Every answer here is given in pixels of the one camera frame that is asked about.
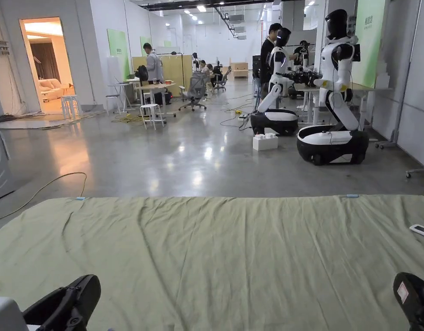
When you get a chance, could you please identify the white foam box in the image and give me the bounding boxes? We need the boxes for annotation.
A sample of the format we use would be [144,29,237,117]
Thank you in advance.
[252,132,279,152]

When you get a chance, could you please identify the grey office chair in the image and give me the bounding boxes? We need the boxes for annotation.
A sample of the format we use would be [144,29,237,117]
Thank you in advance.
[178,73,208,112]

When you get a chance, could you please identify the long white desk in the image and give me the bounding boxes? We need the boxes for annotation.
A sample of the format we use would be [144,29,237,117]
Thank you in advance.
[294,82,394,131]

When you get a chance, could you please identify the white stacked stools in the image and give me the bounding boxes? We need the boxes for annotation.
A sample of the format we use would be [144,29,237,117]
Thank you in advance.
[60,95,83,120]

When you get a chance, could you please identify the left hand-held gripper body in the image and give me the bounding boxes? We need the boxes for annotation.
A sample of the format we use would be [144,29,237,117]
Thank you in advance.
[0,296,29,331]

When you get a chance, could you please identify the bed with pale green sheet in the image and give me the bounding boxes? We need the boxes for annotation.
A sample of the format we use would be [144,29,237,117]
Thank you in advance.
[0,194,424,331]

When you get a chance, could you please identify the wooden cabinet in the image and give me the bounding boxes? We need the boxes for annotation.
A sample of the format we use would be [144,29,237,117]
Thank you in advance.
[229,62,249,80]

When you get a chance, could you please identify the yellow floor cable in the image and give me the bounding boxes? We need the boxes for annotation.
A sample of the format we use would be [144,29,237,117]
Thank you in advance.
[0,171,88,223]

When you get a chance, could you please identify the small white black humanoid robot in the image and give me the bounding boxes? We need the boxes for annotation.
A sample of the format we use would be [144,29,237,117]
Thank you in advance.
[250,27,299,137]

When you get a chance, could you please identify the cream sofa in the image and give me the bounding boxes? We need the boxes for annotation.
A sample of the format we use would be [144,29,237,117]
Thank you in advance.
[39,78,75,101]

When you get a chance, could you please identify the black office chair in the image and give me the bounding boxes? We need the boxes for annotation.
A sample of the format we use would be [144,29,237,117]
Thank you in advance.
[213,66,233,92]

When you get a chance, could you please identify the large white black humanoid robot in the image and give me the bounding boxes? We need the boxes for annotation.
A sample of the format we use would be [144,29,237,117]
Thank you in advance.
[296,9,370,166]

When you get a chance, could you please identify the wooden top table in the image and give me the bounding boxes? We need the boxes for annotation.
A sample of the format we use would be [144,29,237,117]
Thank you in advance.
[134,82,177,119]

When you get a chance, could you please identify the white round stool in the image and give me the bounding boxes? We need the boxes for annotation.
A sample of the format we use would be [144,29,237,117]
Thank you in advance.
[139,103,166,130]
[104,94,122,116]

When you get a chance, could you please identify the group of people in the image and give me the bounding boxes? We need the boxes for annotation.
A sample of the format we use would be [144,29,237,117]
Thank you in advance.
[192,52,223,87]

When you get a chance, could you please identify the black floor lamp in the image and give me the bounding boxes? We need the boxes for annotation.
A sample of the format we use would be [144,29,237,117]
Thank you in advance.
[170,50,187,88]

